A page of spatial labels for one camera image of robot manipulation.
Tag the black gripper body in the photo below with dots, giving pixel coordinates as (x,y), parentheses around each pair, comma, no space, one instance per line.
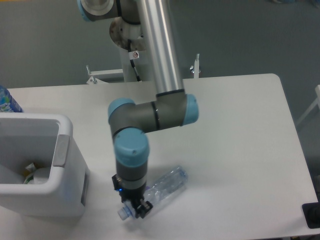
(133,195)

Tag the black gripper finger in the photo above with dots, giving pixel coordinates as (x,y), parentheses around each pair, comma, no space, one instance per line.
(143,209)

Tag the crushed clear plastic bottle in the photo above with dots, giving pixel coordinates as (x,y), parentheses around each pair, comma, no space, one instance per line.
(163,188)

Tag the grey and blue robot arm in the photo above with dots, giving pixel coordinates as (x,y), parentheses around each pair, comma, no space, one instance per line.
(130,122)

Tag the trash inside can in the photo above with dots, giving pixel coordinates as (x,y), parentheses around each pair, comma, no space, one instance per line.
(35,174)

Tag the white plastic trash can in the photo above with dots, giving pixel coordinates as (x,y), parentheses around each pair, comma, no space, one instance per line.
(45,139)

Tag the blue labelled water bottle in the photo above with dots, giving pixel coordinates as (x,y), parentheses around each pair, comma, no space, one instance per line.
(7,103)

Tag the black device at table edge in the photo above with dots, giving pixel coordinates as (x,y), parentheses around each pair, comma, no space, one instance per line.
(311,213)

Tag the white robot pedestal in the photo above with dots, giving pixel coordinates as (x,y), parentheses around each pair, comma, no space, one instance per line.
(97,76)

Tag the white frame at right edge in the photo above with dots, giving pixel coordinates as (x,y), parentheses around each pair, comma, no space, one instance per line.
(311,110)

